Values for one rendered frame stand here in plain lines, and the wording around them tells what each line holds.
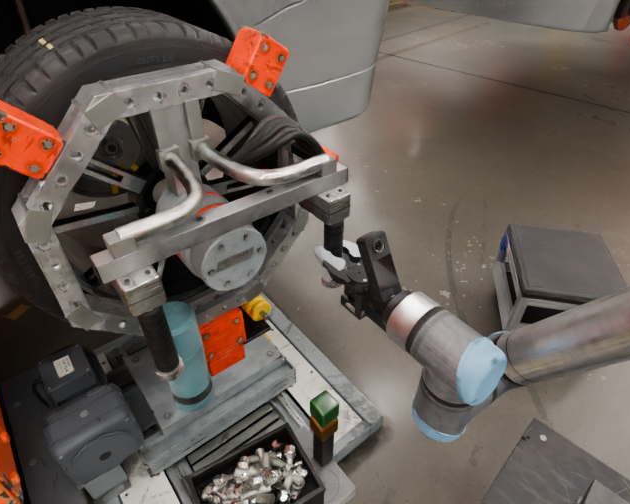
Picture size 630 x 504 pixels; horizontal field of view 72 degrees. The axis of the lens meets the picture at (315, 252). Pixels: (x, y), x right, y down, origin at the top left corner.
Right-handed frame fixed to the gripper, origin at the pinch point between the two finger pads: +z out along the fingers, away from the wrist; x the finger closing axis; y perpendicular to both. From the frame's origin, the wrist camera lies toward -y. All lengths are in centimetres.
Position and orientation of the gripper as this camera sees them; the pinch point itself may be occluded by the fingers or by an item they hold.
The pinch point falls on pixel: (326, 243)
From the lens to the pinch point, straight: 82.2
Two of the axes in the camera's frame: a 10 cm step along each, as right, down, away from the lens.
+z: -6.2, -5.0, 6.1
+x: 7.9, -3.9, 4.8
